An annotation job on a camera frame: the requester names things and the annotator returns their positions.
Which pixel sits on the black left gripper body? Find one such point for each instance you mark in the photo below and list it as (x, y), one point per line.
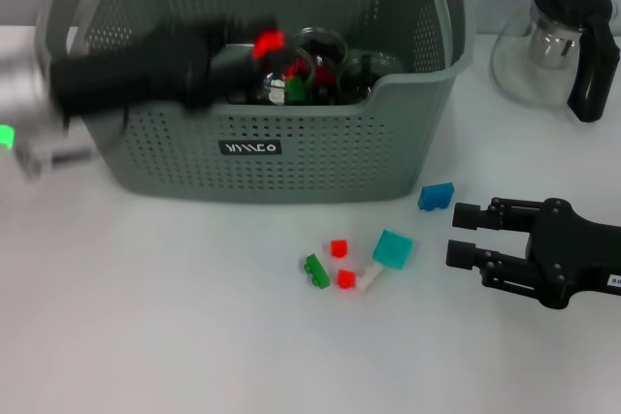
(136, 72)

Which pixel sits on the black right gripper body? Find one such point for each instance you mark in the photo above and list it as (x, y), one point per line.
(577, 259)

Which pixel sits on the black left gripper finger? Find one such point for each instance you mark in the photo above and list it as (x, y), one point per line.
(238, 77)
(242, 30)

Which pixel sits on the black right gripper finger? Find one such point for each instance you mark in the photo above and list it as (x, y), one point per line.
(466, 216)
(460, 254)

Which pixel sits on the bright red sloped toy brick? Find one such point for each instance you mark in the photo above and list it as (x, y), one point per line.
(269, 43)

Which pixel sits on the blue toy brick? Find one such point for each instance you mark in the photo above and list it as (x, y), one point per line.
(436, 197)

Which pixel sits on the glass teacup black base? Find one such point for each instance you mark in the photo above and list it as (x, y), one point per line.
(359, 79)
(274, 86)
(322, 43)

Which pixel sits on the green toy brick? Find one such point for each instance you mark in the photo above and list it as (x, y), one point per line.
(316, 272)
(294, 90)

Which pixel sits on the teal square toy brick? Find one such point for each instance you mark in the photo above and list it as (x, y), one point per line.
(393, 249)

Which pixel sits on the dark red long toy brick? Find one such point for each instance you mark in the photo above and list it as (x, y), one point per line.
(322, 75)

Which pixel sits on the white toy brick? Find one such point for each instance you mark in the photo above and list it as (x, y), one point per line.
(369, 279)

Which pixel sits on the grey perforated plastic storage bin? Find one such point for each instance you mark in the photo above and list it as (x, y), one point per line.
(310, 162)

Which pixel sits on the small red toy brick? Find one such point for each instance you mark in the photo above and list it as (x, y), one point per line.
(346, 279)
(339, 248)

